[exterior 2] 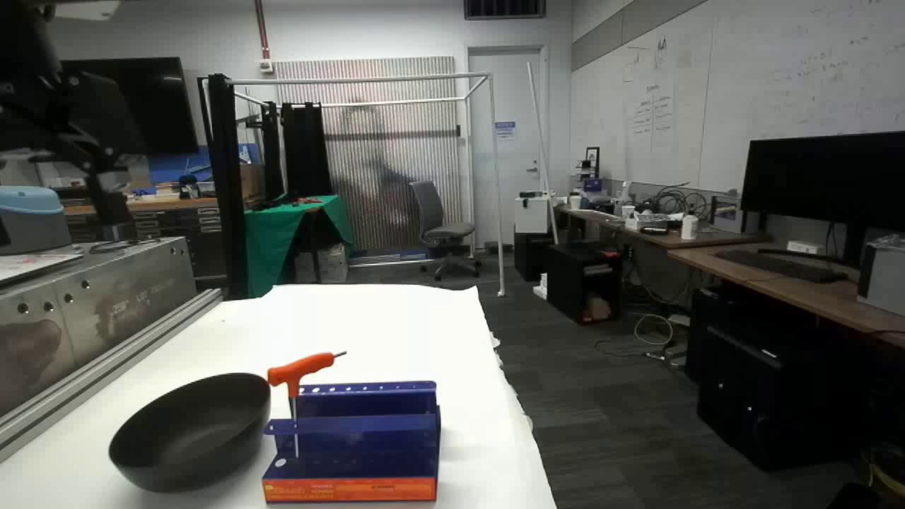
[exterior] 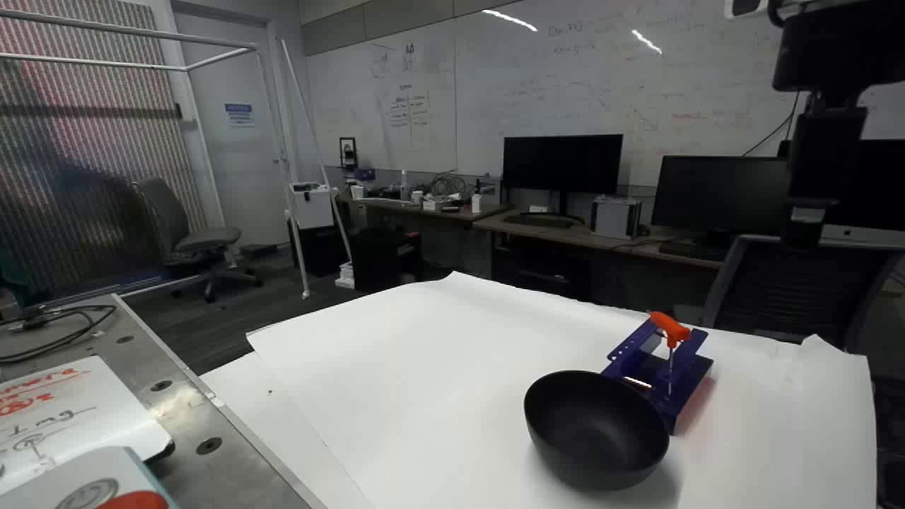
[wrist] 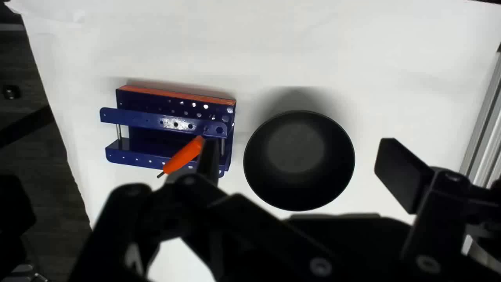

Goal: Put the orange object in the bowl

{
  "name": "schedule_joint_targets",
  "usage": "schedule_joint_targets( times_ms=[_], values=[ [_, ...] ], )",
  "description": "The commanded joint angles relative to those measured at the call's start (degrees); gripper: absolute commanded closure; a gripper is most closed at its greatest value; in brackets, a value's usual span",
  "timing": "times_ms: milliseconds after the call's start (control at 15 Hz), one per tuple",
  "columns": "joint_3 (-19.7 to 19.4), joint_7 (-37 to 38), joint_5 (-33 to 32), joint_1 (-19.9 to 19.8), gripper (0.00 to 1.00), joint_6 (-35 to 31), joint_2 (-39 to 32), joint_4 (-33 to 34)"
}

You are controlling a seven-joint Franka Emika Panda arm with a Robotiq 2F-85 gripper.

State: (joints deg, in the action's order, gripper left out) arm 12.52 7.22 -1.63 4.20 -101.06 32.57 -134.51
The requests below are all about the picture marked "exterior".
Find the black mesh chair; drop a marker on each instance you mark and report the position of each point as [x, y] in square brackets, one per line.
[797, 285]

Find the blue plastic rack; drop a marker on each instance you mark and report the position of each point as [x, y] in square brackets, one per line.
[672, 368]

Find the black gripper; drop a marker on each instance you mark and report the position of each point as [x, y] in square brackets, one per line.
[826, 152]

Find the blue door poster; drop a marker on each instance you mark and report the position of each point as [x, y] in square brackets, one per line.
[238, 115]

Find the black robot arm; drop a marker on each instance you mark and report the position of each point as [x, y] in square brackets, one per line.
[838, 44]

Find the handwritten white paper note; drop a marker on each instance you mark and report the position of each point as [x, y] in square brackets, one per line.
[57, 415]

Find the orange cylindrical object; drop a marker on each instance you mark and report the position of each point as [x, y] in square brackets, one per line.
[672, 327]

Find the black monitor with silver edge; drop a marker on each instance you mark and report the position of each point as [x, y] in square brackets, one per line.
[881, 189]

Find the white cloth table cover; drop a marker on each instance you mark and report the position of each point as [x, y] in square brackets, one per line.
[453, 397]

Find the wooden office desk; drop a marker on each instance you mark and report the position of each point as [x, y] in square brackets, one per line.
[556, 235]

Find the white desktop computer box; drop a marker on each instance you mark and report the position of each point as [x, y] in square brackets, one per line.
[611, 217]

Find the white paper sheet underneath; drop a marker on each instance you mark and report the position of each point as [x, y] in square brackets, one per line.
[285, 429]

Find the grey office chair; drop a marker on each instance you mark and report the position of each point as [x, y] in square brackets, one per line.
[179, 230]

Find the wall whiteboard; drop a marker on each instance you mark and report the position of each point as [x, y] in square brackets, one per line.
[567, 74]

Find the black computer monitor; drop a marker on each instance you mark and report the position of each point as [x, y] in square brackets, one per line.
[722, 197]
[562, 163]

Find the white roll with red label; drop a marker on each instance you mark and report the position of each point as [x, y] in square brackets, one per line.
[90, 481]

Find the aluminium frame post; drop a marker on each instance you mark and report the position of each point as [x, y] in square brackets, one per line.
[217, 405]

